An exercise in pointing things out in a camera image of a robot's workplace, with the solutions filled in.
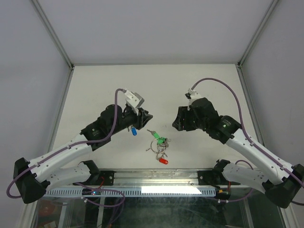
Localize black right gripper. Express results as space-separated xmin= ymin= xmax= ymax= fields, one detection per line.
xmin=172 ymin=106 xmax=208 ymax=132

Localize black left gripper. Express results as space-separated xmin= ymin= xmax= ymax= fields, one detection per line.
xmin=109 ymin=107 xmax=152 ymax=136

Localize silver keys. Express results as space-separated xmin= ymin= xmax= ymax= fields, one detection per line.
xmin=146 ymin=137 xmax=171 ymax=161

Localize red key tag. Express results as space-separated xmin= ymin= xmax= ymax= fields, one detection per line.
xmin=159 ymin=158 xmax=169 ymax=165

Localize large silver keyring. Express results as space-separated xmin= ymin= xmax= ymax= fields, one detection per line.
xmin=150 ymin=139 xmax=167 ymax=153

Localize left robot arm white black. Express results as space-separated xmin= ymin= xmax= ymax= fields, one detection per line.
xmin=13 ymin=104 xmax=153 ymax=204

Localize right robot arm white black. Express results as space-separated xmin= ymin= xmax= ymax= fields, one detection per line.
xmin=172 ymin=98 xmax=304 ymax=209

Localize blue key tag upper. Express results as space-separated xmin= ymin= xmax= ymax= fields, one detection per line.
xmin=131 ymin=127 xmax=137 ymax=136

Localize green key tag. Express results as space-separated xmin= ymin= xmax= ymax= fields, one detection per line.
xmin=152 ymin=132 xmax=166 ymax=144

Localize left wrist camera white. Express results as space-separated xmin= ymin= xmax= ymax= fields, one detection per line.
xmin=124 ymin=89 xmax=144 ymax=114

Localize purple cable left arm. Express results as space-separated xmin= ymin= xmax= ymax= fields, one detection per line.
xmin=6 ymin=88 xmax=128 ymax=199

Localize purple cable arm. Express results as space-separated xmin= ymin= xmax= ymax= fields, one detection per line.
xmin=192 ymin=77 xmax=304 ymax=206
xmin=6 ymin=88 xmax=128 ymax=199

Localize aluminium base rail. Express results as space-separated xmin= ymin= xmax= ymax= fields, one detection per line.
xmin=47 ymin=168 xmax=238 ymax=188

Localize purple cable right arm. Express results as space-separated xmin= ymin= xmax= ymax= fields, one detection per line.
xmin=192 ymin=77 xmax=304 ymax=206

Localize white cable duct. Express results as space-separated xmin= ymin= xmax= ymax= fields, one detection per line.
xmin=45 ymin=186 xmax=216 ymax=198

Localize aluminium frame post right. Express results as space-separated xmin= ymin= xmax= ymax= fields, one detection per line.
xmin=237 ymin=0 xmax=280 ymax=68

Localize aluminium frame post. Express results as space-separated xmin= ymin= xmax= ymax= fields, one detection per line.
xmin=30 ymin=0 xmax=74 ymax=69
xmin=237 ymin=0 xmax=280 ymax=68

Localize aluminium frame post left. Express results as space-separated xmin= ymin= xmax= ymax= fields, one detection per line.
xmin=30 ymin=0 xmax=74 ymax=69

